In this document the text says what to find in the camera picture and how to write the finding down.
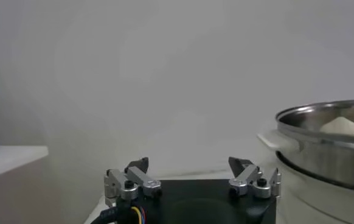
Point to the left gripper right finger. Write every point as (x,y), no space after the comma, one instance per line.
(250,176)

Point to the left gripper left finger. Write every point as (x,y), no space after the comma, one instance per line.
(134,178)

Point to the white steamed baozi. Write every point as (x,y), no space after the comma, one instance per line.
(342,128)

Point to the perforated steel steamer basket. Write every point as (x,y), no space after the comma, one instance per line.
(332,164)

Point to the white electric cooking pot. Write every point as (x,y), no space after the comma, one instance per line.
(310,207)

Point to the white side table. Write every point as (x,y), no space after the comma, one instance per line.
(19,158)

